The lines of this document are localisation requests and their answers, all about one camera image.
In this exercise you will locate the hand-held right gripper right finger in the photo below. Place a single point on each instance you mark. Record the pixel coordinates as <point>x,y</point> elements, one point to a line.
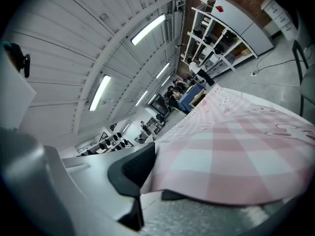
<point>172,195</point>

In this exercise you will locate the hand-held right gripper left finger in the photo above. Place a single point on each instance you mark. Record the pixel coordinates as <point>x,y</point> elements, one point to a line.
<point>134,171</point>

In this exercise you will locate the pink checked tablecloth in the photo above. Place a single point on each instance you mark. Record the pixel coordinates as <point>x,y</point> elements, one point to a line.
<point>221,156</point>

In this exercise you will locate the group of black office chairs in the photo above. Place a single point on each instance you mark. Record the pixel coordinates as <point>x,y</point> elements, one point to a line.
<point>115,140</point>

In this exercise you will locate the black monitor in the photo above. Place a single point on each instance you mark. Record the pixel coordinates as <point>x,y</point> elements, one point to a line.
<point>160,106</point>

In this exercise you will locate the ceiling tube light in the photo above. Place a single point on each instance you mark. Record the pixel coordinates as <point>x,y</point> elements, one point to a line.
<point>147,29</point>
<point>163,70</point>
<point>166,80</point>
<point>99,93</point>
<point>141,97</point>

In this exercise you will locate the blue covered table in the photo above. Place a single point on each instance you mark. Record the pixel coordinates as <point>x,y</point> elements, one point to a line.
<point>189,96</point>

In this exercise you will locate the brown cardboard box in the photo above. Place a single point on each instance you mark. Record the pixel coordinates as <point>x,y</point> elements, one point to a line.
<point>198,98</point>

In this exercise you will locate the white open shelf unit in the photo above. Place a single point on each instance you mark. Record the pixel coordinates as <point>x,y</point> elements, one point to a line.
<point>195,39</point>

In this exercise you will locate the white power strip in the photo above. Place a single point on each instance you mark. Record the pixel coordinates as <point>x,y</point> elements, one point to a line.
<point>254,74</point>

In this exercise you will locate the white paper roll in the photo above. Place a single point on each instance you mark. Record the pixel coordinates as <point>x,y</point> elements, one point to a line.
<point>204,0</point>

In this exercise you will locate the white tall cabinet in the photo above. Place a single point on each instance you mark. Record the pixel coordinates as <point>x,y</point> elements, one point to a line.
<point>236,16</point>

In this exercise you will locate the white drawer unit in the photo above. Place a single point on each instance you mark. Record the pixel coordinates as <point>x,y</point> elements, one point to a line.
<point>280,16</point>

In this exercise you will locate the black mounted camera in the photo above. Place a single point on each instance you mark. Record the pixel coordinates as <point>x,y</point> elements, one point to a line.
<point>21,58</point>

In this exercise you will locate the black frame chair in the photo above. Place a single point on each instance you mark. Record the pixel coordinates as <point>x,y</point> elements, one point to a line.
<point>308,87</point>

